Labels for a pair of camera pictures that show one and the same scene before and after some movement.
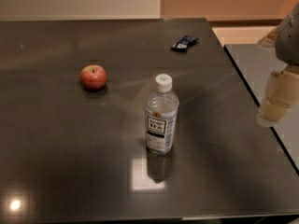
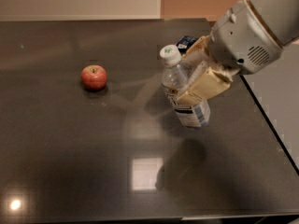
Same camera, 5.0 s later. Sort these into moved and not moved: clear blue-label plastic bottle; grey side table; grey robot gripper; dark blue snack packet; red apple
Moved: clear blue-label plastic bottle; grey robot gripper
Not moved: dark blue snack packet; grey side table; red apple
